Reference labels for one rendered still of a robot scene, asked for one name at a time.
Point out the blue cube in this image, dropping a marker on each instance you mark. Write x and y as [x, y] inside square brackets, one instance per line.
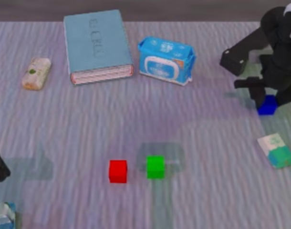
[268, 107]

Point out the blue and white box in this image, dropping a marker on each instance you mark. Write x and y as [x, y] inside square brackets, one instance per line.
[2, 217]

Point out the beige tissue pack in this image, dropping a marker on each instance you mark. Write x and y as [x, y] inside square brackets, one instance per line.
[36, 74]

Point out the light blue hardcover book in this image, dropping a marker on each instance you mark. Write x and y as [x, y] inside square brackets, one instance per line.
[96, 45]

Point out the blue wet wipes pack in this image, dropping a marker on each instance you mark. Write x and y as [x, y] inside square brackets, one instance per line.
[165, 61]

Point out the green cube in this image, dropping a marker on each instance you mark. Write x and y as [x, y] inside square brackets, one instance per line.
[155, 167]

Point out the green and white tissue pack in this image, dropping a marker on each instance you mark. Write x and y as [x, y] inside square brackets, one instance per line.
[276, 150]

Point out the red cube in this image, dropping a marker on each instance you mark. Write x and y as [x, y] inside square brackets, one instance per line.
[117, 171]

